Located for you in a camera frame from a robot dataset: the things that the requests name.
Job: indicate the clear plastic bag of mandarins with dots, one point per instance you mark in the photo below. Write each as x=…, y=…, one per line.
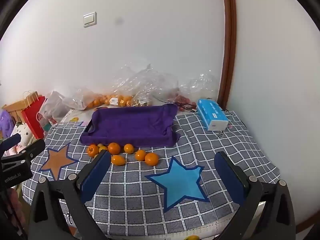
x=77, y=100

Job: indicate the orange with green stem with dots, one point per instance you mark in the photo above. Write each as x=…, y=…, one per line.
x=93, y=150

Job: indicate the white light switch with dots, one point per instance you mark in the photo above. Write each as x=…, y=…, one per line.
x=90, y=19

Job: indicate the red paper bag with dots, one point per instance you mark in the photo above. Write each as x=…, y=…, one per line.
x=32, y=120

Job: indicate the grey checked star-print cloth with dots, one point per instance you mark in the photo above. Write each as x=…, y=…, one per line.
x=140, y=197

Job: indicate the large round orange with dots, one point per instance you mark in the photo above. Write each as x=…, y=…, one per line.
x=114, y=148

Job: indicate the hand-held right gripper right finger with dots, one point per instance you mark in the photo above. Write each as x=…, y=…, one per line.
x=227, y=177

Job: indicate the yellow-green round fruit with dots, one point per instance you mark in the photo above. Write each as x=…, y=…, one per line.
x=100, y=145

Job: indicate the pile of bagged mandarins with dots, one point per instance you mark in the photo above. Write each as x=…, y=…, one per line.
x=122, y=101

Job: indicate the purple plush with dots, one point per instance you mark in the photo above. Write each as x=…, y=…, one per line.
x=5, y=125

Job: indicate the pink patterned quilt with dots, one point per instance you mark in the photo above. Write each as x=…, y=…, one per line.
x=12, y=152

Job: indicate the small yellow fruit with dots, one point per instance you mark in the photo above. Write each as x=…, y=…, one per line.
x=102, y=149

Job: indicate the wooden headboard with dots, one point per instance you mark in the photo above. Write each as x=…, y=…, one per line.
x=15, y=108

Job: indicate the brown wooden door frame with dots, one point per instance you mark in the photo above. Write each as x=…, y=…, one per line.
x=228, y=42

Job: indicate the white plastic bag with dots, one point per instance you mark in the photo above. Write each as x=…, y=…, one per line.
x=53, y=105

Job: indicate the large crumpled clear plastic bag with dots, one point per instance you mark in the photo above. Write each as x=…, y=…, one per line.
x=145, y=82

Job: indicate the blue tissue pack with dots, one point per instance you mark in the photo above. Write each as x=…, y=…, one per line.
x=208, y=111

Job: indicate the purple towel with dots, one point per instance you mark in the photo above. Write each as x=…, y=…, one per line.
x=130, y=125

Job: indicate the pile of small red fruits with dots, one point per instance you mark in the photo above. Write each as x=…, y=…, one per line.
x=181, y=99

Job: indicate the small mandarin orange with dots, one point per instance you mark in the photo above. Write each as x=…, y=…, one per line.
x=151, y=159
x=140, y=155
x=129, y=148
x=118, y=160

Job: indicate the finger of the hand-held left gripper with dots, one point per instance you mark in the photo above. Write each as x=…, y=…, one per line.
x=30, y=150
x=11, y=140

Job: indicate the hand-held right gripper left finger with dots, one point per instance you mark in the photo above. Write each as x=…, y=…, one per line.
x=96, y=177

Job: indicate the white patterned pillow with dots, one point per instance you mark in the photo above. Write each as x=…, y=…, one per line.
x=22, y=135

